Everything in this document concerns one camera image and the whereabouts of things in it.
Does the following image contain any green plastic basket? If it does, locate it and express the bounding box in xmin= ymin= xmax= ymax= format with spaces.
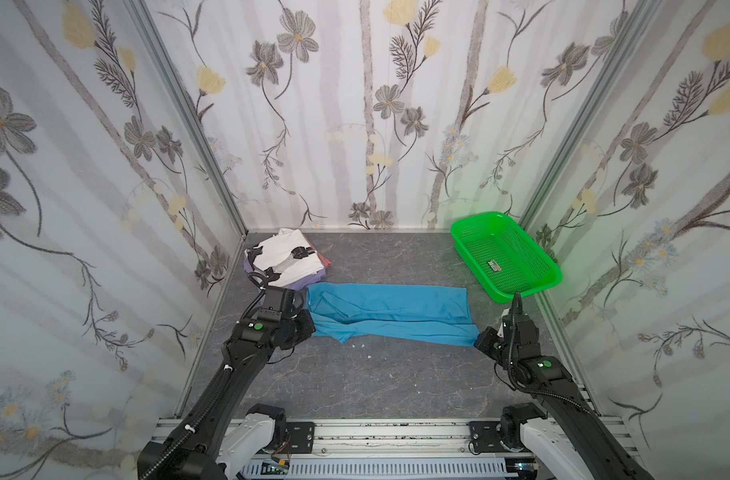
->
xmin=451 ymin=212 xmax=563 ymax=304

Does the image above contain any blue t shirt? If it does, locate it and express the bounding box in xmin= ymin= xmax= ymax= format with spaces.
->
xmin=306 ymin=283 xmax=479 ymax=347

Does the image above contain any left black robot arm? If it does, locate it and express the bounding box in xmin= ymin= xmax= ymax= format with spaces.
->
xmin=137 ymin=286 xmax=316 ymax=479

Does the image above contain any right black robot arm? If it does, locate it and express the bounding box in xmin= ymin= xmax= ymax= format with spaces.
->
xmin=475 ymin=298 xmax=653 ymax=479

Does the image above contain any purple folded shirt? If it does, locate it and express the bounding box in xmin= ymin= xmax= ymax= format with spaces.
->
xmin=243 ymin=254 xmax=326 ymax=290

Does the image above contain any white black folded shirt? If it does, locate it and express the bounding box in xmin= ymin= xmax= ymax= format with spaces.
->
xmin=243 ymin=229 xmax=316 ymax=267

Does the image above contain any red folded shirt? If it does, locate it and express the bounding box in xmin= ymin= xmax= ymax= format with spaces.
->
xmin=305 ymin=237 xmax=332 ymax=269

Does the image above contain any small label in basket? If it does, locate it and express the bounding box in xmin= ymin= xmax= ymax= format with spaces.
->
xmin=487 ymin=260 xmax=502 ymax=272

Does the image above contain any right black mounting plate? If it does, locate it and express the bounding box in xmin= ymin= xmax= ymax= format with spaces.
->
xmin=468 ymin=420 xmax=522 ymax=454

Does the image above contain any black mounting plate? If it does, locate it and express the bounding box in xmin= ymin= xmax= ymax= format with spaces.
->
xmin=269 ymin=422 xmax=316 ymax=455
xmin=468 ymin=420 xmax=522 ymax=454

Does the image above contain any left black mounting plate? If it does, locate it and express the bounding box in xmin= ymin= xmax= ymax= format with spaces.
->
xmin=269 ymin=422 xmax=316 ymax=455

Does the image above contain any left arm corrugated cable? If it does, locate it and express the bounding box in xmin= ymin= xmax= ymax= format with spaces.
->
xmin=138 ymin=365 xmax=234 ymax=480

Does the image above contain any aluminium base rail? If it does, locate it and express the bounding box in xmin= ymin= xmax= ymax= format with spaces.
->
xmin=142 ymin=418 xmax=642 ymax=480

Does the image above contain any white slotted cable duct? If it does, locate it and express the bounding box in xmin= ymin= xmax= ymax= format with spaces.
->
xmin=240 ymin=458 xmax=519 ymax=479

